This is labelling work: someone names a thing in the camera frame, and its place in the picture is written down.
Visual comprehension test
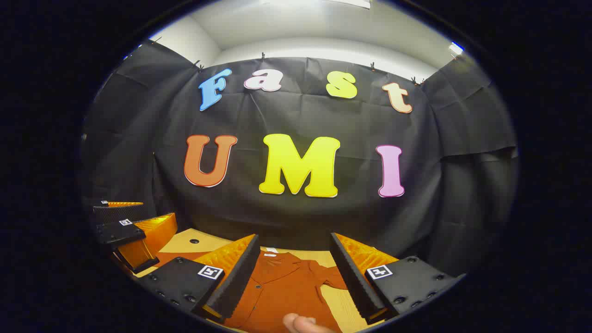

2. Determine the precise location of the black backdrop cloth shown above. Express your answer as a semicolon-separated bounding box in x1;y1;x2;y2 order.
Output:
81;39;518;278

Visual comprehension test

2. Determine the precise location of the orange ribbed shirt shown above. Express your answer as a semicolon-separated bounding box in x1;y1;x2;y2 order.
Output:
155;250;350;333

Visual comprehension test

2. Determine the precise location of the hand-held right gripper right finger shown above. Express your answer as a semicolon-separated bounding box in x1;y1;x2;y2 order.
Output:
329;232;467;325

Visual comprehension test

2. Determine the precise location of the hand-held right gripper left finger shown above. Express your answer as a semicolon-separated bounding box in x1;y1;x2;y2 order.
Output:
139;234;261;324

